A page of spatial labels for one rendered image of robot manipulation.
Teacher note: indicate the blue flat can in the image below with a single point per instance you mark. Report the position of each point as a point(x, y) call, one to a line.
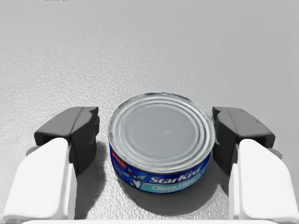
point(161, 140)

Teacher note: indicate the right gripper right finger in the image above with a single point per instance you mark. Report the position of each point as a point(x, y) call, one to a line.
point(261, 182)

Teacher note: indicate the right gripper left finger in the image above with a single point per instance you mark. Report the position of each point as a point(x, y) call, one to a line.
point(44, 177)

